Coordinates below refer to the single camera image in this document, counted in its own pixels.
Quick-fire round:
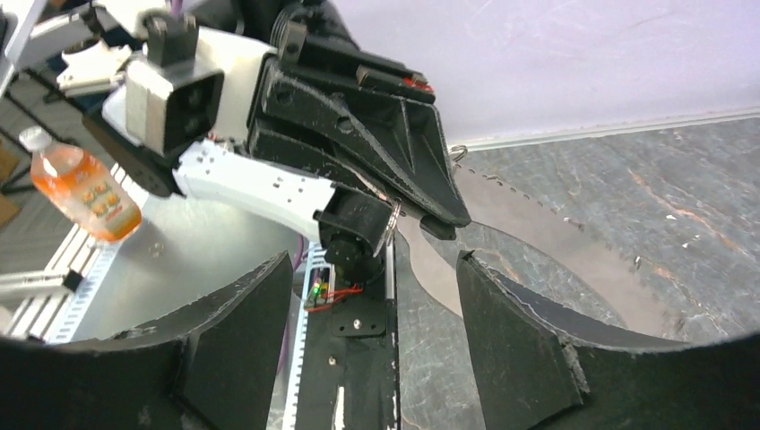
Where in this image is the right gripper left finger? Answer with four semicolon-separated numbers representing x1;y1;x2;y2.
1;253;292;429

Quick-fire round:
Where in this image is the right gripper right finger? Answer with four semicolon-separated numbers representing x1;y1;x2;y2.
456;251;759;429

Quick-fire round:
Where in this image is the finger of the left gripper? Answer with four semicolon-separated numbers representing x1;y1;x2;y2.
247;125;457;241
261;59;471;227

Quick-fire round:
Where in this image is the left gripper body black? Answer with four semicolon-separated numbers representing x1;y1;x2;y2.
238;1;434;178

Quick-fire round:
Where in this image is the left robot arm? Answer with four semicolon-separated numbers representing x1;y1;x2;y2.
78;1;471;283

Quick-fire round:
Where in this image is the left base circuit board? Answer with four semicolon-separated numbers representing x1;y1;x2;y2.
304;279;363;313

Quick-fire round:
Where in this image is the orange drink bottle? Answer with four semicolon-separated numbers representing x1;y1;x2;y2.
19;126;143;243

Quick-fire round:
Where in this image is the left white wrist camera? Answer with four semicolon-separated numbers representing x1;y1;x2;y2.
101;8;275;158

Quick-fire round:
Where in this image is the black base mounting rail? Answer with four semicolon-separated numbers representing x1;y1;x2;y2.
295;245;402;429

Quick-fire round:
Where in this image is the outer slotted cable duct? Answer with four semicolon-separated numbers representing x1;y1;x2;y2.
0;159;150;346

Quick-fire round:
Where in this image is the aluminium frame rail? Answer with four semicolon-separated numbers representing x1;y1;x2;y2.
449;106;759;155

